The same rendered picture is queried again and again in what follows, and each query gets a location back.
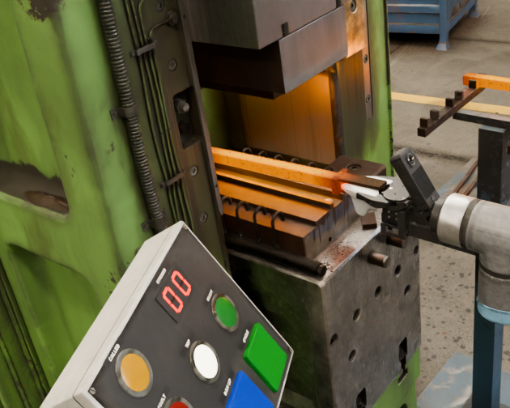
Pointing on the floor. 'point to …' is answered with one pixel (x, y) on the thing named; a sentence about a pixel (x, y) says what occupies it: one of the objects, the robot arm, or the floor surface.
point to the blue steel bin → (429, 16)
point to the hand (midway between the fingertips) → (349, 181)
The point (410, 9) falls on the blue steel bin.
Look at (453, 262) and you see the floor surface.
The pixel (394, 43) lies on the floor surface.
